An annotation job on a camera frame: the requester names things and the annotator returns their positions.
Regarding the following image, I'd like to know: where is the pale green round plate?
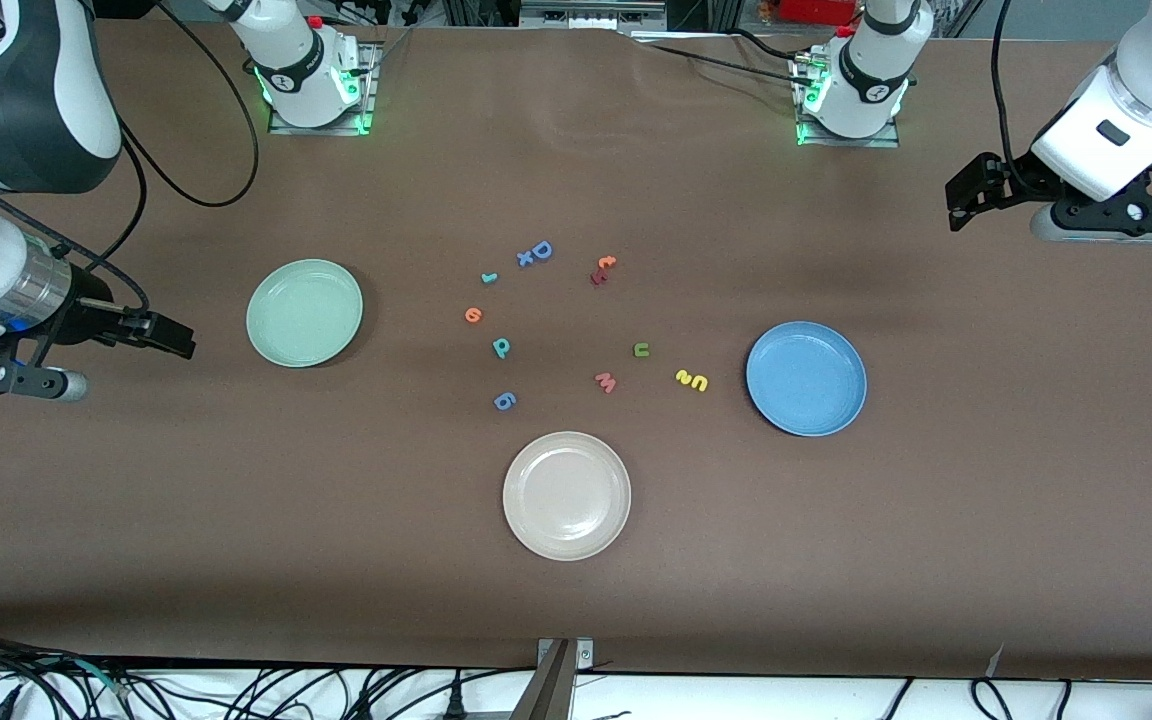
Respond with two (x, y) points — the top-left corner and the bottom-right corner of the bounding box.
(246, 259), (365, 369)

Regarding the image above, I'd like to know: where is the red box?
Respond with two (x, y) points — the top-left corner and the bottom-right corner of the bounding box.
(776, 0), (862, 26)

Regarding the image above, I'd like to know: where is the blue round plate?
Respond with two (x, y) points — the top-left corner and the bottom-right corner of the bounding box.
(745, 320), (869, 438)

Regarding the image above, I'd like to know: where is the grey power strip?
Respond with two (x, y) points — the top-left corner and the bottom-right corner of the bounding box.
(519, 0), (672, 31)

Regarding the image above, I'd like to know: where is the cream round plate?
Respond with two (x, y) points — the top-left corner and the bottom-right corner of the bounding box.
(502, 431), (633, 562)

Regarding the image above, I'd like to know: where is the aluminium profile beam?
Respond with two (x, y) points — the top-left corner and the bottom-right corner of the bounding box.
(509, 640), (577, 720)

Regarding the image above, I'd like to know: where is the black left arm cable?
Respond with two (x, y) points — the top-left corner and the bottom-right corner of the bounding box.
(990, 0), (1025, 193)

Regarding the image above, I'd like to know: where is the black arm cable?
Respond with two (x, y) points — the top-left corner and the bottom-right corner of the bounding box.
(0, 0), (262, 313)
(990, 0), (1025, 193)

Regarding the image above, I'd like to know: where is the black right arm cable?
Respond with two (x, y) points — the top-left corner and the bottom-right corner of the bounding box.
(0, 0), (262, 313)

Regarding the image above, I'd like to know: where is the metal left arm base mount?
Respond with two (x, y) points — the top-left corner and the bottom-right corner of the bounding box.
(794, 52), (902, 149)

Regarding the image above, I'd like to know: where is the black base power cable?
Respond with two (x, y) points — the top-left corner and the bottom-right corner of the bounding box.
(721, 25), (812, 63)
(634, 38), (817, 89)

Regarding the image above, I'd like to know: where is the metal right arm base mount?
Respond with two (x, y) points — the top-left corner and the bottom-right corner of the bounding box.
(268, 42), (379, 136)

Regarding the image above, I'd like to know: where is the teal floor cable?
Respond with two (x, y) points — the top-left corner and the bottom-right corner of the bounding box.
(64, 655), (132, 698)

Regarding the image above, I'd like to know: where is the silver angle bracket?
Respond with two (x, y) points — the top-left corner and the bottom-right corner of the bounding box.
(536, 637), (595, 671)

